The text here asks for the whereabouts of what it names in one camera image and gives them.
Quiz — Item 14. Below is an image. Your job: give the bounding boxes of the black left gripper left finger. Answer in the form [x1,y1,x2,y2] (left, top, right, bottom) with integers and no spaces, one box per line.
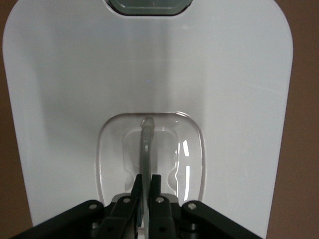
[99,174,143,239]

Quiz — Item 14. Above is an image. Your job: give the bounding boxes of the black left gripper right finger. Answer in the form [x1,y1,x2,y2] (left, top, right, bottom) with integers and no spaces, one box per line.
[149,174,175,239]

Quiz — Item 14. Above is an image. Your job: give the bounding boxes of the white box lid grey latches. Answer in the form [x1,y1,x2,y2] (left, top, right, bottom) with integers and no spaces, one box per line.
[2,0,294,239]

